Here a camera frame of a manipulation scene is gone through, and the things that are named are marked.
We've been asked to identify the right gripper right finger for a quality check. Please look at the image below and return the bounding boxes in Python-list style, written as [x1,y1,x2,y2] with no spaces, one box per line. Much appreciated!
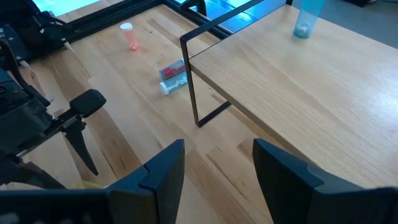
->
[252,139,398,224]

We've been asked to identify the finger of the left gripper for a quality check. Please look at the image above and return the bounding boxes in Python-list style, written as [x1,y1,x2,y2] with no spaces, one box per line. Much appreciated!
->
[63,123,99,177]
[0,155,66,191]

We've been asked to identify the black metal rig frame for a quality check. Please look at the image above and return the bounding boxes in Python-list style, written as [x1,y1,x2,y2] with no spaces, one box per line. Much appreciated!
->
[62,0,231,43]

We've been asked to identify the wooden shelf black metal frame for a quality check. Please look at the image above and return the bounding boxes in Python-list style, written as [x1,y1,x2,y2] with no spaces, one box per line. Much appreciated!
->
[179,0,398,190]

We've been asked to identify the blue pill bottle red pills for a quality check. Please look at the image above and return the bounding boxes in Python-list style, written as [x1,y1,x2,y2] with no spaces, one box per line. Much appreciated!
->
[158,58,187,81]

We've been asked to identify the blue pill bottle white pills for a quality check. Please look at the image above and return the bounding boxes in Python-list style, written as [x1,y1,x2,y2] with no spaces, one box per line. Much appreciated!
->
[292,0,326,40]
[159,73,189,96]

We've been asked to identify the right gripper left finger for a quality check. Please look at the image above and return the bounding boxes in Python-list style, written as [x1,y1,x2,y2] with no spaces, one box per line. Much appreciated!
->
[0,139,186,224]

